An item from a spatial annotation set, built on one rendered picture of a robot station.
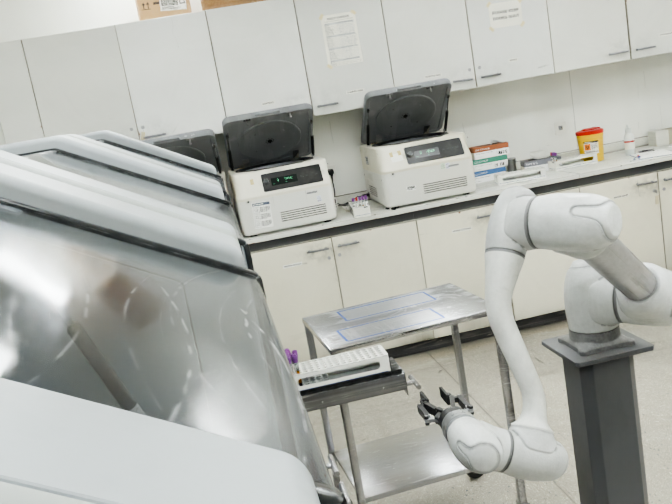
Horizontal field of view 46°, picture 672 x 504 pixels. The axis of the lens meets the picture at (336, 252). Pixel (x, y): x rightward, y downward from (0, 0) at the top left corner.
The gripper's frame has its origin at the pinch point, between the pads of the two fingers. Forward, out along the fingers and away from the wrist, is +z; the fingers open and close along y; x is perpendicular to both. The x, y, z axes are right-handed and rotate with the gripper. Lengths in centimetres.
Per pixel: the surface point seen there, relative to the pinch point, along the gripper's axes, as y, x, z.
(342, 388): 23.9, -5.8, 7.3
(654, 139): -245, -21, 293
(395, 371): 8.0, -6.8, 8.5
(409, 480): 3, 46, 45
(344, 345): 17.3, -7.7, 39.6
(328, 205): -13, -26, 244
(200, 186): 50, -71, -19
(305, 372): 33.1, -12.1, 9.3
